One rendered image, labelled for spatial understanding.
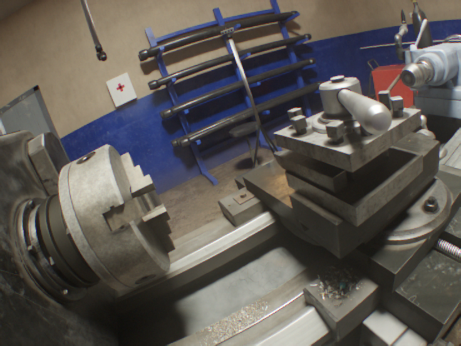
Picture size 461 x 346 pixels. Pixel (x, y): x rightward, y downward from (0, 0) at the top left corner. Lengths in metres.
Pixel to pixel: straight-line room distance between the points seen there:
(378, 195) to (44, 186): 0.63
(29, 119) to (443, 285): 3.83
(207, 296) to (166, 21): 3.40
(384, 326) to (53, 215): 0.59
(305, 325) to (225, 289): 0.33
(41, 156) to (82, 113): 2.92
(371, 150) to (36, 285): 0.50
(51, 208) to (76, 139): 3.11
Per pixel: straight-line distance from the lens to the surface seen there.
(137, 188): 0.46
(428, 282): 0.47
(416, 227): 0.45
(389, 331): 0.50
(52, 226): 0.42
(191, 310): 0.73
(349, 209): 0.32
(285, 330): 0.46
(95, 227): 0.35
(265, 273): 0.72
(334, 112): 0.35
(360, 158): 0.29
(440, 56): 1.10
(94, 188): 0.36
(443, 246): 0.54
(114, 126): 3.44
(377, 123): 0.20
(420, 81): 0.92
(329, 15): 5.13
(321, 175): 0.34
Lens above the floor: 1.25
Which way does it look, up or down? 22 degrees down
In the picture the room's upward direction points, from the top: 21 degrees counter-clockwise
